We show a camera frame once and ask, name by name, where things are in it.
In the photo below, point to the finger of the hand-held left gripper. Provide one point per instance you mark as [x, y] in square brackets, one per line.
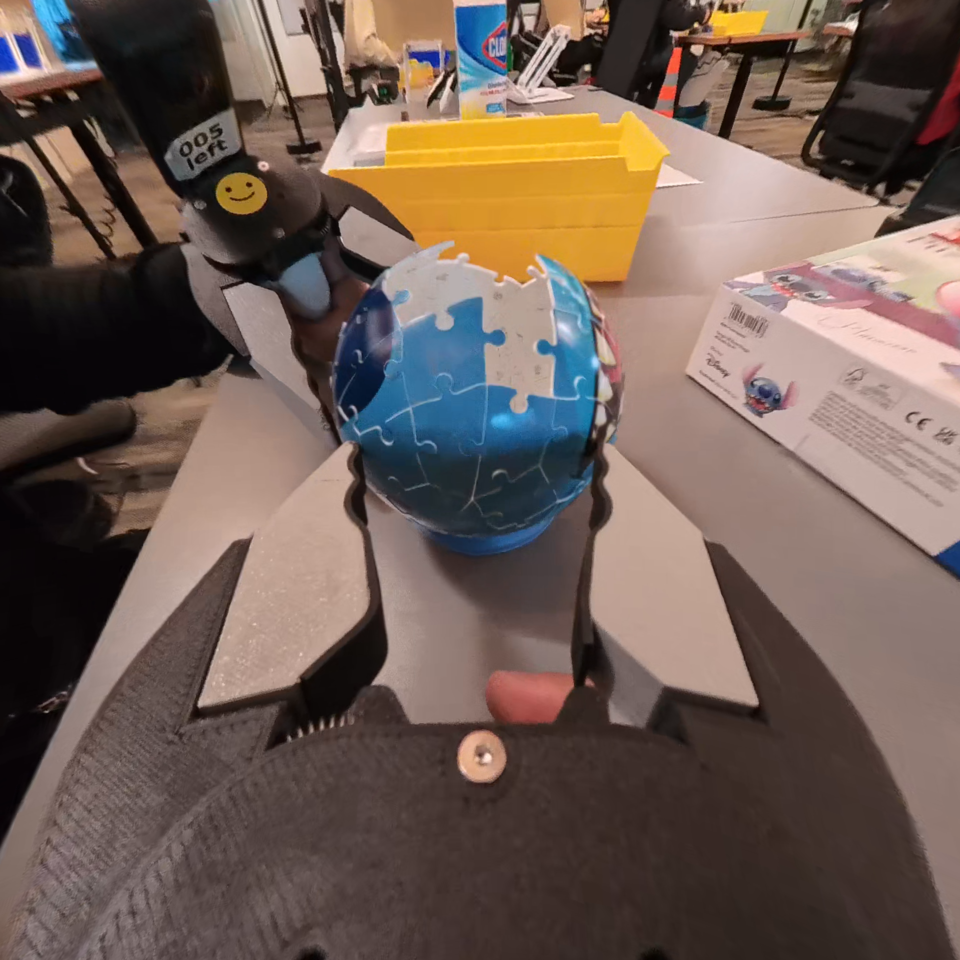
[259, 322]
[375, 232]

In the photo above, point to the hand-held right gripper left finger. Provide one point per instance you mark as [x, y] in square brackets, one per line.
[300, 600]

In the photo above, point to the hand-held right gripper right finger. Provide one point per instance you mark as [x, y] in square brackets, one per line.
[660, 607]

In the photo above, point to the blue round ball stand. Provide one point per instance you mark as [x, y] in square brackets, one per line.
[487, 541]

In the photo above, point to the blue puzzle ball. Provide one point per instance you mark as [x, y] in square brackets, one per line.
[465, 405]

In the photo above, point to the person's left forearm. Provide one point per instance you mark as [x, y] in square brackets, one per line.
[90, 330]

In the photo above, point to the white puzzle box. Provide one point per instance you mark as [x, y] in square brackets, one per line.
[840, 390]

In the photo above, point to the person's left hand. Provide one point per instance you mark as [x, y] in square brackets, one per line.
[315, 352]

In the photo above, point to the person's right hand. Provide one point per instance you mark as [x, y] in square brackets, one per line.
[525, 697]

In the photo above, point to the white tray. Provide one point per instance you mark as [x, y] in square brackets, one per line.
[356, 142]

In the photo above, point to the yellow storage bin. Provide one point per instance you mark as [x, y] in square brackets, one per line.
[510, 195]

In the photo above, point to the black tripod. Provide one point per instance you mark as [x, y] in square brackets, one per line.
[289, 90]

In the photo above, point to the wipes container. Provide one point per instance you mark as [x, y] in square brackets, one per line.
[481, 60]

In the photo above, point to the white folding stand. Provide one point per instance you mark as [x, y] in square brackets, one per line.
[540, 67]

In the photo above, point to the white paper sheet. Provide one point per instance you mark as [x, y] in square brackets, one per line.
[679, 176]

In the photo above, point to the orange traffic cone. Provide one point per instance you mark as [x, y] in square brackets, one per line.
[669, 82]

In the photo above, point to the wooden table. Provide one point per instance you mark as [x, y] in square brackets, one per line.
[744, 90]

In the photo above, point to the small yellow bin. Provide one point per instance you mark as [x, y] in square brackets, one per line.
[739, 22]

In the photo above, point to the black office chair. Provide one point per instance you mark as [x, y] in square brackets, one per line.
[877, 90]

